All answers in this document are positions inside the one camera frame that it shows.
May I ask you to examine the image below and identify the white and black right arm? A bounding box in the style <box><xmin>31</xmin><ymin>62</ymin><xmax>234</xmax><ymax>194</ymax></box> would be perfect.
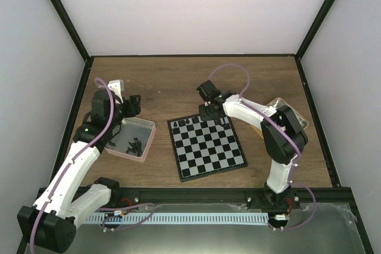
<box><xmin>196</xmin><ymin>80</ymin><xmax>308</xmax><ymax>208</ymax></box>

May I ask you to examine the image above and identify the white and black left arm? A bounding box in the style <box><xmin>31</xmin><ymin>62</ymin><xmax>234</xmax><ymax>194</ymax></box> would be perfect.
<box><xmin>17</xmin><ymin>83</ymin><xmax>141</xmax><ymax>253</ymax></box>

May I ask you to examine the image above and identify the pile of black chess pieces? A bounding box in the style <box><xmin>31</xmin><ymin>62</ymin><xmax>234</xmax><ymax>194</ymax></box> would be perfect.
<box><xmin>107</xmin><ymin>137</ymin><xmax>143</xmax><ymax>156</ymax></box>

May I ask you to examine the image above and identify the pink tray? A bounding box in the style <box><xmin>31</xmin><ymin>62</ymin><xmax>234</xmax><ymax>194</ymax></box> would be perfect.
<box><xmin>105</xmin><ymin>117</ymin><xmax>156</xmax><ymax>162</ymax></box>

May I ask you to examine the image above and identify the black and silver chessboard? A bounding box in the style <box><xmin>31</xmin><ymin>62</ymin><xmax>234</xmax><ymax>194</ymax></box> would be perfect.
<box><xmin>167</xmin><ymin>114</ymin><xmax>248</xmax><ymax>183</ymax></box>

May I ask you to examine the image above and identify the gold metal tin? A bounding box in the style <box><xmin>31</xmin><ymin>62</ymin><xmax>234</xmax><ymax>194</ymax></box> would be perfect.
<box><xmin>267</xmin><ymin>98</ymin><xmax>309</xmax><ymax>130</ymax></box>

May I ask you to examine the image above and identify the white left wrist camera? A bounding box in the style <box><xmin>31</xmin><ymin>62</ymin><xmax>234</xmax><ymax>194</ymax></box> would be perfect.
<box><xmin>108</xmin><ymin>80</ymin><xmax>124</xmax><ymax>98</ymax></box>

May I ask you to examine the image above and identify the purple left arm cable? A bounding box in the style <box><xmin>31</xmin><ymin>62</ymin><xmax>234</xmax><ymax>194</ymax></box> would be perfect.
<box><xmin>29</xmin><ymin>77</ymin><xmax>115</xmax><ymax>253</ymax></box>

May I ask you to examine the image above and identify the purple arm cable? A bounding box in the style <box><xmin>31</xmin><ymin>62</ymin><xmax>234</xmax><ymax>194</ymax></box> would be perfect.
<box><xmin>210</xmin><ymin>64</ymin><xmax>317</xmax><ymax>231</ymax></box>
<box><xmin>29</xmin><ymin>77</ymin><xmax>115</xmax><ymax>253</ymax></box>

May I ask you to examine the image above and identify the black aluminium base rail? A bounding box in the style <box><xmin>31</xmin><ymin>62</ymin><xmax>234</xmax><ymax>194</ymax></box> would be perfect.
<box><xmin>35</xmin><ymin>187</ymin><xmax>354</xmax><ymax>210</ymax></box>

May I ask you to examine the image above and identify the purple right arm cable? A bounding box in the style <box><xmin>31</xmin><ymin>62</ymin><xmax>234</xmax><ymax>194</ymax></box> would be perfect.
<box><xmin>210</xmin><ymin>64</ymin><xmax>317</xmax><ymax>231</ymax></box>

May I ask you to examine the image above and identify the light blue slotted cable duct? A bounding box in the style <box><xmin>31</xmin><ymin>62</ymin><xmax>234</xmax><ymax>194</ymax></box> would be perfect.
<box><xmin>85</xmin><ymin>212</ymin><xmax>268</xmax><ymax>225</ymax></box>

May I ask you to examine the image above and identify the black frame post left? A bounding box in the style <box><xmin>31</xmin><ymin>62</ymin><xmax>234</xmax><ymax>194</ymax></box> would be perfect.
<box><xmin>50</xmin><ymin>0</ymin><xmax>90</xmax><ymax>62</ymax></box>

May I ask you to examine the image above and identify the black frame post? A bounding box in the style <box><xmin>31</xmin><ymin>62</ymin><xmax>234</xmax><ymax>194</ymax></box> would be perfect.
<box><xmin>50</xmin><ymin>0</ymin><xmax>90</xmax><ymax>62</ymax></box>
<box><xmin>295</xmin><ymin>0</ymin><xmax>336</xmax><ymax>59</ymax></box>

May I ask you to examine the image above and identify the black frame post right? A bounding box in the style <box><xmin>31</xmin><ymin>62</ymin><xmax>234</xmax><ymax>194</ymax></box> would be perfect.
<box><xmin>295</xmin><ymin>0</ymin><xmax>336</xmax><ymax>59</ymax></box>

